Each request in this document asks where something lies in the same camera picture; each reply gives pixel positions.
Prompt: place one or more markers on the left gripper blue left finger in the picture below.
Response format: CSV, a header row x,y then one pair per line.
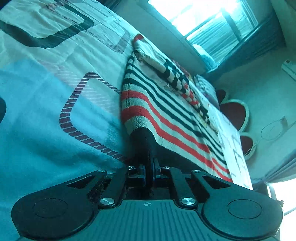
x,y
124,179

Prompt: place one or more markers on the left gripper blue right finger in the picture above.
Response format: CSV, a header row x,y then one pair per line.
x,y
169,183

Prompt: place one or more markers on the striped knit child sweater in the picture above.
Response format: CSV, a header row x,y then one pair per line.
x,y
166,119

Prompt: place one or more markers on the striped grey pillow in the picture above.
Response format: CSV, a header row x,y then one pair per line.
x,y
207,89

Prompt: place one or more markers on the red scalloped headboard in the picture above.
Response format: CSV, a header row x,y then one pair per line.
x,y
238,114

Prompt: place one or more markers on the white quilt on sill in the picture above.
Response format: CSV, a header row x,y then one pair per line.
x,y
205,57

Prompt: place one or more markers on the right teal curtain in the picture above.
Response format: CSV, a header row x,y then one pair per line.
x,y
283,171

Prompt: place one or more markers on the patterned bed sheet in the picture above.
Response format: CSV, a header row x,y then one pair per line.
x,y
62,136

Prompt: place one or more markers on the white air conditioner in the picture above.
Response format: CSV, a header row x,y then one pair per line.
x,y
289,68

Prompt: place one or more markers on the window with frame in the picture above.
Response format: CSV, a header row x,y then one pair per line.
x,y
233,33

